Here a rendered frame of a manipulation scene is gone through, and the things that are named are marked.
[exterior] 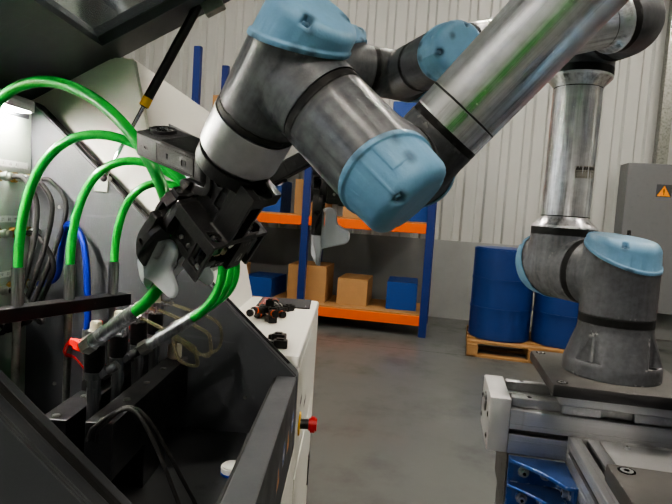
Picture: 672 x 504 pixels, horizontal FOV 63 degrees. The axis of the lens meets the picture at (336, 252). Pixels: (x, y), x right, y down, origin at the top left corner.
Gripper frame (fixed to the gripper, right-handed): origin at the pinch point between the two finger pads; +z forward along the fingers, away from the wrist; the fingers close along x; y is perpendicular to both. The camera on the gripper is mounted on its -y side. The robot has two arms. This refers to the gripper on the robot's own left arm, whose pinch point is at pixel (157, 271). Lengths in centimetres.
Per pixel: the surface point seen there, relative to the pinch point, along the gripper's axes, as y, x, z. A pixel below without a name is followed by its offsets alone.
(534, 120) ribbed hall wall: -115, 666, 129
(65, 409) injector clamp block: 0.3, -4.7, 28.8
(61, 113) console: -55, 22, 26
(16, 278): -21.7, -1.4, 27.7
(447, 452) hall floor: 68, 206, 169
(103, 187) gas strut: -37, 22, 29
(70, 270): -21.7, 7.5, 29.6
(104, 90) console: -53, 28, 19
